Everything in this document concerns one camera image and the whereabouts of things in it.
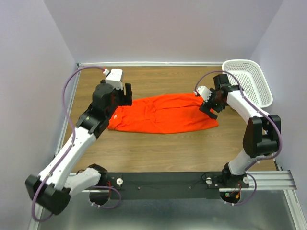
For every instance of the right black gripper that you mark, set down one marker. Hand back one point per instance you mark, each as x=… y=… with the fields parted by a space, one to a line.
x=206 y=109

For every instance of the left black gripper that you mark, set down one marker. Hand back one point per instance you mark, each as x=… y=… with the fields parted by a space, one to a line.
x=126 y=99

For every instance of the orange t-shirt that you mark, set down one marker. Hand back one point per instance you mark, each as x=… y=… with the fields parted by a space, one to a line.
x=163 y=114

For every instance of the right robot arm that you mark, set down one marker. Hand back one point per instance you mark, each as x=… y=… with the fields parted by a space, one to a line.
x=262 y=138

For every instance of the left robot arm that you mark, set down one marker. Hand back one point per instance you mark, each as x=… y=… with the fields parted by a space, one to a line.
x=52 y=188

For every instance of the white perforated plastic basket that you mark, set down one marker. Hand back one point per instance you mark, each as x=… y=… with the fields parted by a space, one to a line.
x=250 y=76

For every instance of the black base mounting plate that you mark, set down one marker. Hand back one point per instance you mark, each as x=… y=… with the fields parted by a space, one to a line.
x=168 y=185

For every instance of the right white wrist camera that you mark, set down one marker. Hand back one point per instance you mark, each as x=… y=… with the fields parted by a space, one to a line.
x=203 y=92

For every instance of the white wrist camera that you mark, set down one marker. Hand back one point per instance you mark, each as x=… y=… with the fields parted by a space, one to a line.
x=203 y=92
x=114 y=77

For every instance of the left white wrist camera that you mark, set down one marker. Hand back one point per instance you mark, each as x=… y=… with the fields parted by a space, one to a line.
x=114 y=77

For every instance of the aluminium frame rail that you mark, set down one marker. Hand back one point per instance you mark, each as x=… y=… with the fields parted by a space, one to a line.
x=263 y=180

